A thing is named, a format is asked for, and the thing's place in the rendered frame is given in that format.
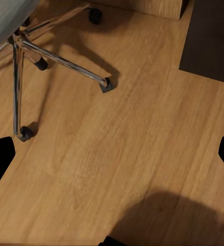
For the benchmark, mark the swivel chair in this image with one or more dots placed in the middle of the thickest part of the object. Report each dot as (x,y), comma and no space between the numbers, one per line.
(15,13)

